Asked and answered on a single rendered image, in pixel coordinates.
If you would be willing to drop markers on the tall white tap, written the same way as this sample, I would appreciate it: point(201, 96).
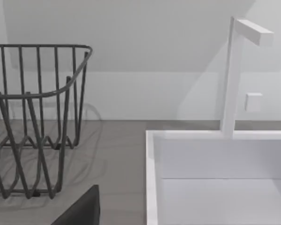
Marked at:
point(230, 77)

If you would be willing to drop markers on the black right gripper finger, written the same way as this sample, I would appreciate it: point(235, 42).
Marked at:
point(84, 208)

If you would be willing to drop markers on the white sink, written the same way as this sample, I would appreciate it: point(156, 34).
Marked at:
point(152, 178)

